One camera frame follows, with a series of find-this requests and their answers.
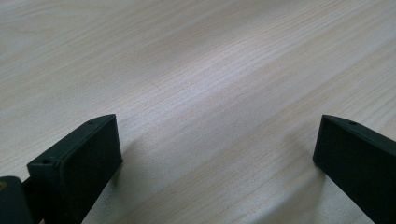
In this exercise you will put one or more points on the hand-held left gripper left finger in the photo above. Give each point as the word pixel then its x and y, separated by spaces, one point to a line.
pixel 77 168

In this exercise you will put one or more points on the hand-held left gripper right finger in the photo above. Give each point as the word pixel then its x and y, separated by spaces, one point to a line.
pixel 358 165

